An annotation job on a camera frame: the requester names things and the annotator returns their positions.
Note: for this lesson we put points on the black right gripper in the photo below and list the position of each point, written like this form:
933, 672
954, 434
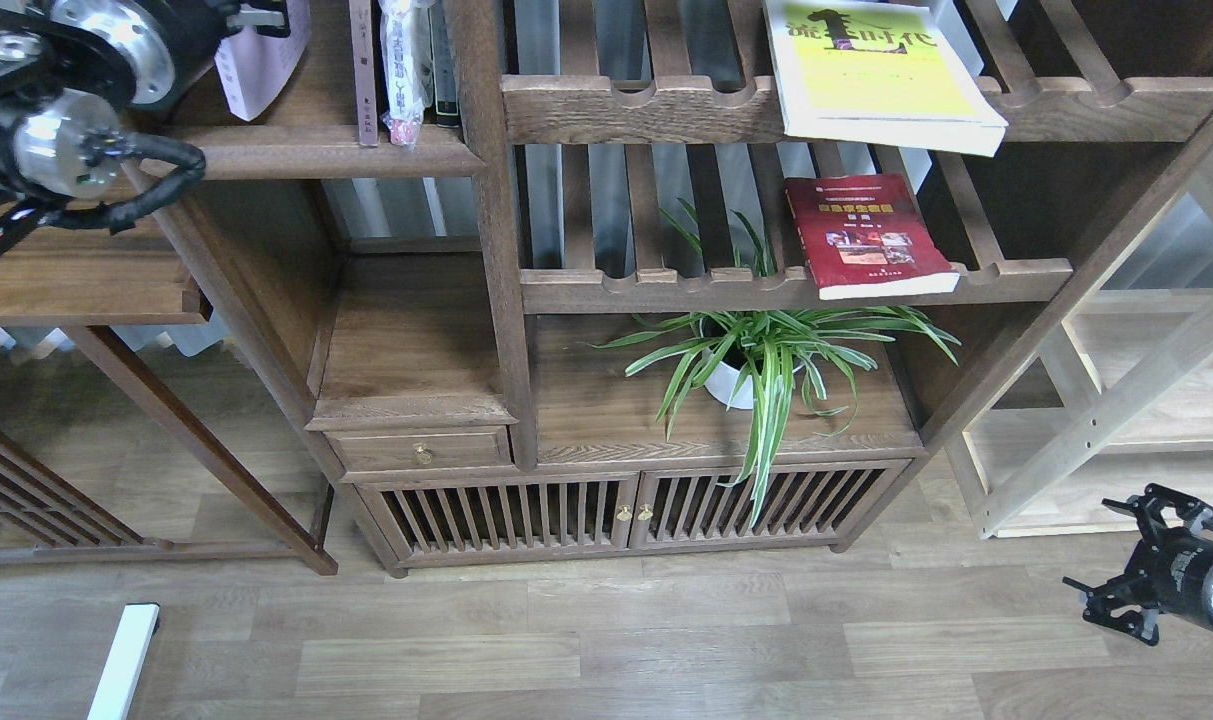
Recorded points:
1181, 571

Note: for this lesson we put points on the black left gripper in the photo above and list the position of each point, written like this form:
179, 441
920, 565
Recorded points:
165, 43

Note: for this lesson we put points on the white pale purple book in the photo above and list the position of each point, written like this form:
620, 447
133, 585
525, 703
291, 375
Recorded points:
254, 68

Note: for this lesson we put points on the yellow cover book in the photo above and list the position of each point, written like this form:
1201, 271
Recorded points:
876, 73

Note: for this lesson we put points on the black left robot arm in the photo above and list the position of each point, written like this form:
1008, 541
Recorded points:
70, 69

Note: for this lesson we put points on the light wooden shelf rack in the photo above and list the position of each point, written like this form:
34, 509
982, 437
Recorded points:
1133, 371

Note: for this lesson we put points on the brown spine book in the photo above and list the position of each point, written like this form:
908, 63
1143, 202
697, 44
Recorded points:
362, 19

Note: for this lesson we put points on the plastic wrapped white book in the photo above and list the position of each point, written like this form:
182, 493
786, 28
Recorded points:
405, 33

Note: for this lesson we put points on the dark spine book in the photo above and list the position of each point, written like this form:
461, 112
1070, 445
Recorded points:
446, 105

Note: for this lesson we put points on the spider plant green leaves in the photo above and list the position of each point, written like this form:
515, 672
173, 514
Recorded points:
826, 334

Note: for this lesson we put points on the red cover book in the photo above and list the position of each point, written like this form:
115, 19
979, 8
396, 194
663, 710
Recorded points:
863, 238

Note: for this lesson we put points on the brass drawer knob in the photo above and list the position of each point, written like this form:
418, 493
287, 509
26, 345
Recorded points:
422, 454

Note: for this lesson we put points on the dark wooden bookshelf cabinet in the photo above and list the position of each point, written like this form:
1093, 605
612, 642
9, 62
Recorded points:
620, 158

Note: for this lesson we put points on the white plant pot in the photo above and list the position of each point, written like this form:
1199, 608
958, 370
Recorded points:
723, 385

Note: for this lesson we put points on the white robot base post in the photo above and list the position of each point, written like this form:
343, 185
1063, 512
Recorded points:
124, 664

